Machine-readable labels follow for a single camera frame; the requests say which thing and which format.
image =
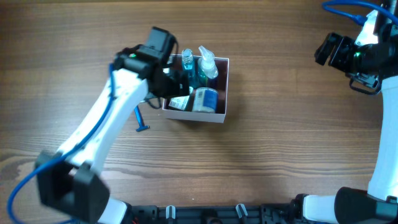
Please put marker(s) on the teal liquid bottle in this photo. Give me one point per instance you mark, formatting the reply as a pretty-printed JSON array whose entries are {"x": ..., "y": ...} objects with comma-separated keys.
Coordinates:
[{"x": 189, "y": 65}]

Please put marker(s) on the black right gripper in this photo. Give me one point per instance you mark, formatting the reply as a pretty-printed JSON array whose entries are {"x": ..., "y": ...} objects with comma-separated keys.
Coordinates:
[{"x": 337, "y": 52}]

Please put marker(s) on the white lidded jar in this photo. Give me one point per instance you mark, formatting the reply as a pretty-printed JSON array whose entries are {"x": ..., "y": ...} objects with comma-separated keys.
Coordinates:
[{"x": 205, "y": 100}]

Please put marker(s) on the clear spray bottle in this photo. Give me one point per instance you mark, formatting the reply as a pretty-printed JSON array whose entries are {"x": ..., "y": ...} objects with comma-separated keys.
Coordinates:
[{"x": 207, "y": 69}]

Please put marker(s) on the white cardboard box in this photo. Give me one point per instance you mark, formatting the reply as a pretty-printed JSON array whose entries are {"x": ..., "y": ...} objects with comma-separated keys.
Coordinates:
[{"x": 221, "y": 110}]

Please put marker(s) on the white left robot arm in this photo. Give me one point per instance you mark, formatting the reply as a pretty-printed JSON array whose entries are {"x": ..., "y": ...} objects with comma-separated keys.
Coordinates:
[{"x": 69, "y": 180}]

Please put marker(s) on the blue disposable razor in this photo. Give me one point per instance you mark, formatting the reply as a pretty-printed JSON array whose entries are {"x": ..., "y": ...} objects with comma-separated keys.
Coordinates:
[{"x": 140, "y": 120}]

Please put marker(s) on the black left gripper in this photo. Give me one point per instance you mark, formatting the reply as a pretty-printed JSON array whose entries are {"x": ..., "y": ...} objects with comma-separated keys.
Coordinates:
[{"x": 179, "y": 86}]

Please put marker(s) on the black mounting rail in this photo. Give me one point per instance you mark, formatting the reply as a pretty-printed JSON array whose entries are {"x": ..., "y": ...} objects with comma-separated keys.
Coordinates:
[{"x": 262, "y": 214}]

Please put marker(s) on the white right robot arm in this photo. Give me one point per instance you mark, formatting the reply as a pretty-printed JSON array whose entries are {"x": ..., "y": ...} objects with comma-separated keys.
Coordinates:
[{"x": 353, "y": 139}]

